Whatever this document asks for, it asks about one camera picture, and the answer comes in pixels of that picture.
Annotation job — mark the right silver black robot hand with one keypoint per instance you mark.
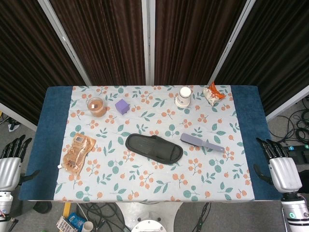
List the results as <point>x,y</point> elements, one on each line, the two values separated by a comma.
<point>285,174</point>

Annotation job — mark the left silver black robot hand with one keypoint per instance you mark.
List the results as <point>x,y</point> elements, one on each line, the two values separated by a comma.
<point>9,171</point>

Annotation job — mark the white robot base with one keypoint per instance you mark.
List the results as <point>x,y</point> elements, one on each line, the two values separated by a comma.
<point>149,217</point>

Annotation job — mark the black power strip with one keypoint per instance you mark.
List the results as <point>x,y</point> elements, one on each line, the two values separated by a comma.
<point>298,148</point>

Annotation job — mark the blue table cover cloth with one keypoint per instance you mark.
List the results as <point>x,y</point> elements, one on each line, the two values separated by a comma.
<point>48,135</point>

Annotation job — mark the brown snack pouch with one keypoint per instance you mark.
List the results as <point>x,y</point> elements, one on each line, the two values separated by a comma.
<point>77,152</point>

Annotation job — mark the printed cardboard box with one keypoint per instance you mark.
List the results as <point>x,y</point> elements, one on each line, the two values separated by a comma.
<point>63,224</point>

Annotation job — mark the blue snack packet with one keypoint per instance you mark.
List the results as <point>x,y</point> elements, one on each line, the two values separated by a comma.
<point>76,220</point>

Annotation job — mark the crumpled orange white snack wrapper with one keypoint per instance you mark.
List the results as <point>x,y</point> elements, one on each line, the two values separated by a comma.
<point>212,96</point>

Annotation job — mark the clear jar of rubber bands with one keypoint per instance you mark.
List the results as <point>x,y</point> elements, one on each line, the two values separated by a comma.
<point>96,107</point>

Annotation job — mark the dark folding screen panel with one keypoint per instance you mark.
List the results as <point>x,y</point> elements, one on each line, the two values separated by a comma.
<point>193,41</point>
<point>277,55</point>
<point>103,41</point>
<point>29,60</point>

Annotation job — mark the white paper cup stack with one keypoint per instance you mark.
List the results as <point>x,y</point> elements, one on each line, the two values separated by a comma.
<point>184,96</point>

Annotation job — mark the purple cube box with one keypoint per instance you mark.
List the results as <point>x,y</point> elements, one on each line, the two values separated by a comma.
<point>122,106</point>

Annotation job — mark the floral printed tablecloth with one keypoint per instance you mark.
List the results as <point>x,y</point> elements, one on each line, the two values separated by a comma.
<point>154,183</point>

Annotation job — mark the black rubber slipper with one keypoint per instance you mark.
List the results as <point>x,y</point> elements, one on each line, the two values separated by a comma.
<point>144,146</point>

